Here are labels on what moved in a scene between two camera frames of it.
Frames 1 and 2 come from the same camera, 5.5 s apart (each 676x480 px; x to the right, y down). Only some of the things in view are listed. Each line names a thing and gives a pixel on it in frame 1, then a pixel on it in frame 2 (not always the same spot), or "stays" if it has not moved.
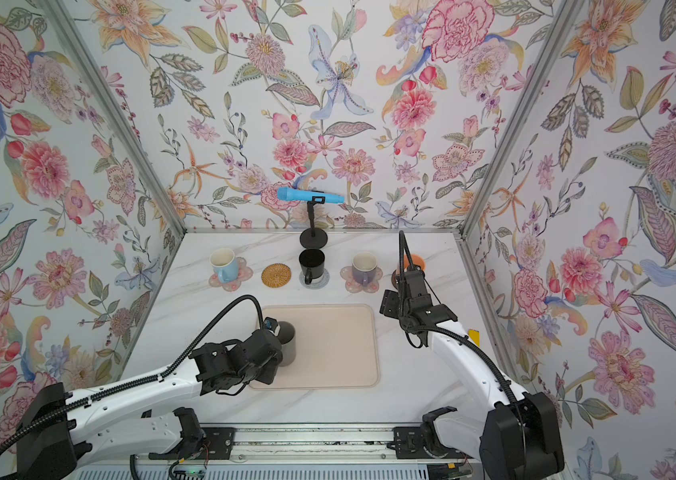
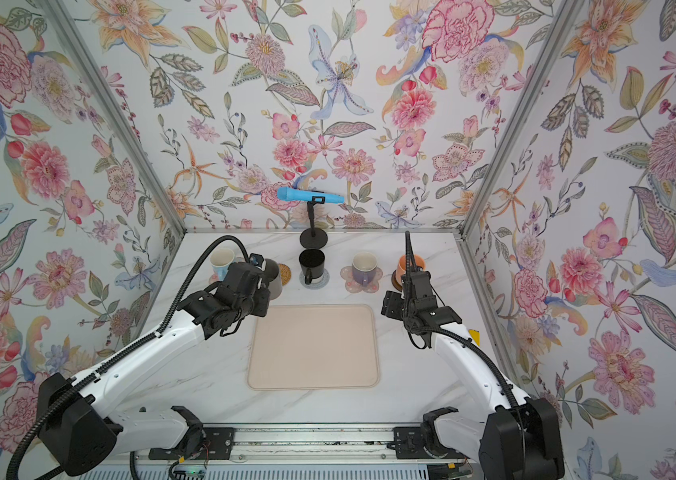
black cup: [312, 262] stays
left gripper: [274, 365] to [265, 299]
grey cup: [287, 337] to [274, 278]
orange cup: [417, 260] stays
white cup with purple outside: [364, 265] stays
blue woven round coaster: [316, 283] stays
